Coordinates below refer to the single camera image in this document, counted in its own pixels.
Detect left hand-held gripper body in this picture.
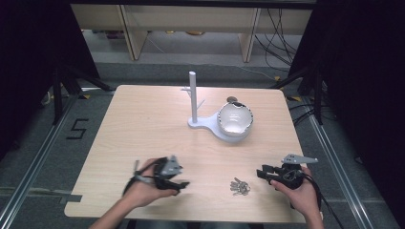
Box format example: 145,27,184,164
154,155,183,191

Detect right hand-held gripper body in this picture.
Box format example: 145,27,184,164
276,154,319,191

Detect bunch of silver keys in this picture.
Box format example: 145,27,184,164
229,177,252,197

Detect person's right hand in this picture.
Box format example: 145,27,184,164
269,166,322,221

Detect person's left hand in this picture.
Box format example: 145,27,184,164
121,157,180,210

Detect white bowl with dark rim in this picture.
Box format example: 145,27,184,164
217,100,255,138

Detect white stand with pole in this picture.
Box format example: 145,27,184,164
181,71,251,143

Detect black metal stand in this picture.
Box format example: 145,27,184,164
51,62,117,126
269,62,327,126

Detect grey floor tape strip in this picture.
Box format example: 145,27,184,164
58,193,83,205

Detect black curtain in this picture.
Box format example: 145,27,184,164
288,0,405,222
0,0,101,161

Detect light wooden shelf unit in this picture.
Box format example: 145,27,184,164
70,4,313,63

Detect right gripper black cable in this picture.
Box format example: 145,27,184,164
300,171,347,229

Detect aluminium floor rail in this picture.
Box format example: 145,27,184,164
304,94,378,229
0,92,82,229

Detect black floor cables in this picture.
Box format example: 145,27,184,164
287,100,323,127

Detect black hanging cables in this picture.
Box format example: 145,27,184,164
253,8,304,73

